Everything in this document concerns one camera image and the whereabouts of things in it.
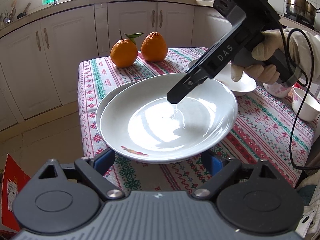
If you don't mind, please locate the white plate fruit print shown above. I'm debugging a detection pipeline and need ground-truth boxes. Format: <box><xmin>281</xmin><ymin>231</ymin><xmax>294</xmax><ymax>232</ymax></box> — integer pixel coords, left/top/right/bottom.
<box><xmin>95</xmin><ymin>80</ymin><xmax>141</xmax><ymax>140</ymax></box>
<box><xmin>194</xmin><ymin>63</ymin><xmax>257</xmax><ymax>97</ymax></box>
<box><xmin>100</xmin><ymin>73</ymin><xmax>238</xmax><ymax>164</ymax></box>

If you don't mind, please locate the white plate front fruit print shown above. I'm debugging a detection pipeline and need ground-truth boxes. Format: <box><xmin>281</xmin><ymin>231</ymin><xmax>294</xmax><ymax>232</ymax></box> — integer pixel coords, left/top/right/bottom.
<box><xmin>100</xmin><ymin>73</ymin><xmax>238</xmax><ymax>164</ymax></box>

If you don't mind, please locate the white plate back fruit print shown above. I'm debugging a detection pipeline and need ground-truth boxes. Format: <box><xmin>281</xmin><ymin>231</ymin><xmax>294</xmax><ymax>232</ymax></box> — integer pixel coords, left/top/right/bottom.
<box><xmin>194</xmin><ymin>63</ymin><xmax>257</xmax><ymax>97</ymax></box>

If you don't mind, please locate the white bowl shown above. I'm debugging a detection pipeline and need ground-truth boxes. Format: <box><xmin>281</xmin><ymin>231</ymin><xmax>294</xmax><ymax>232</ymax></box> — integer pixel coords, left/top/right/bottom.
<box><xmin>263</xmin><ymin>83</ymin><xmax>292</xmax><ymax>98</ymax></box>
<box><xmin>291</xmin><ymin>87</ymin><xmax>319</xmax><ymax>122</ymax></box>

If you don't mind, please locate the right white sleeve forearm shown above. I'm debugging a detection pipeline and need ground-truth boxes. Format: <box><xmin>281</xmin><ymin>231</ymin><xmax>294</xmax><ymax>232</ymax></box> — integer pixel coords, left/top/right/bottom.
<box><xmin>289</xmin><ymin>31</ymin><xmax>320</xmax><ymax>85</ymax></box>

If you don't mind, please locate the right gloved hand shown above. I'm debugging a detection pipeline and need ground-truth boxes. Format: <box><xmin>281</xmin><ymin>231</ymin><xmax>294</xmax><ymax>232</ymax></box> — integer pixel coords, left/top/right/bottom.
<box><xmin>231</xmin><ymin>30</ymin><xmax>284</xmax><ymax>85</ymax></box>

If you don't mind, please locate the steel steamer pot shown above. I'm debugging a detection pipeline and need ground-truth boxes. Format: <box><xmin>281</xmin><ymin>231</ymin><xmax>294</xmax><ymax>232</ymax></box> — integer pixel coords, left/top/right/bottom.
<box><xmin>284</xmin><ymin>0</ymin><xmax>319</xmax><ymax>28</ymax></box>

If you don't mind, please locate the patterned tablecloth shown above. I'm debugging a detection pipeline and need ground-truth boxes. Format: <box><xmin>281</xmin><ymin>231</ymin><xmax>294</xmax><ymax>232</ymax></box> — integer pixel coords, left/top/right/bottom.
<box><xmin>78</xmin><ymin>48</ymin><xmax>317</xmax><ymax>192</ymax></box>

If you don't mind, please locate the red cardboard box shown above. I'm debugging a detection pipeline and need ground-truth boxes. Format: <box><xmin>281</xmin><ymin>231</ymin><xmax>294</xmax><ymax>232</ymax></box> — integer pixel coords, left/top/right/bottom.
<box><xmin>1</xmin><ymin>154</ymin><xmax>30</xmax><ymax>232</ymax></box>

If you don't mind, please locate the bumpy orange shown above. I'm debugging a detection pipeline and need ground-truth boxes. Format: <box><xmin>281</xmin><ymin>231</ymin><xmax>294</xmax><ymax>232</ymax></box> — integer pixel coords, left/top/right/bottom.
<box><xmin>141</xmin><ymin>32</ymin><xmax>168</xmax><ymax>62</ymax></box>

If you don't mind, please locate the white cabinet run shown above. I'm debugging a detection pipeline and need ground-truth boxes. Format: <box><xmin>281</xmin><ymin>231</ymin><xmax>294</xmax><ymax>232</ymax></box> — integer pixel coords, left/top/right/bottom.
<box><xmin>1</xmin><ymin>0</ymin><xmax>231</xmax><ymax>129</ymax></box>

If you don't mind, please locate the orange with leaf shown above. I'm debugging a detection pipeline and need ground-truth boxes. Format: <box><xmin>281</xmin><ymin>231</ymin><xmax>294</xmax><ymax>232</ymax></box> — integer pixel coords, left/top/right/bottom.
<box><xmin>110</xmin><ymin>29</ymin><xmax>144</xmax><ymax>68</ymax></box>

